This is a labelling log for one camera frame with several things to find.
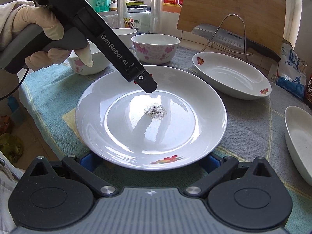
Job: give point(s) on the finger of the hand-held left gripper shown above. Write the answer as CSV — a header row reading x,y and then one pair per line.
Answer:
x,y
117,53

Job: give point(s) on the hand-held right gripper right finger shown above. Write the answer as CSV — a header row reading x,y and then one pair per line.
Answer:
x,y
211,163

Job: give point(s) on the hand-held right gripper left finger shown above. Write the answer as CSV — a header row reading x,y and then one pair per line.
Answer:
x,y
88,162

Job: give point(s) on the pink floral white bowl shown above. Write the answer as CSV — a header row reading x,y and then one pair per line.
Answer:
x,y
100,61
156,51

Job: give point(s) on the person's left hand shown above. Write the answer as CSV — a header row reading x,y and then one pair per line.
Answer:
x,y
36,14

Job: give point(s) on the glass jar yellow lid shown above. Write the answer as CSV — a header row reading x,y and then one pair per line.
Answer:
x,y
141,19

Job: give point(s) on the small potted plant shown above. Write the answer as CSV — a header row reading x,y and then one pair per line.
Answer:
x,y
112,6

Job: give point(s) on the white paper roll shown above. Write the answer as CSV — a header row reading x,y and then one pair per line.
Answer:
x,y
121,4

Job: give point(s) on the grey blue checked cloth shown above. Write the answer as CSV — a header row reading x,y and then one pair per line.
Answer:
x,y
243,126

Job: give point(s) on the clear plastic wrap roll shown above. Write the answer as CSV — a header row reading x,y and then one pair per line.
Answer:
x,y
156,9

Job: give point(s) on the brown lumpy object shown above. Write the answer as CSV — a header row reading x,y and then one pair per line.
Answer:
x,y
11,146

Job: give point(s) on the person's white clothing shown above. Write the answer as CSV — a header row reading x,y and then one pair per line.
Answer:
x,y
7,187

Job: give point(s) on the white blue salt bag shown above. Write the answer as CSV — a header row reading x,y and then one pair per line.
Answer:
x,y
290,78

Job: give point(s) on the dark vinegar bottle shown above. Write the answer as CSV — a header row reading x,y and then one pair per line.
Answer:
x,y
309,90

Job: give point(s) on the bamboo cutting board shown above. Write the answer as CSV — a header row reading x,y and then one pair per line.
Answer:
x,y
231,4

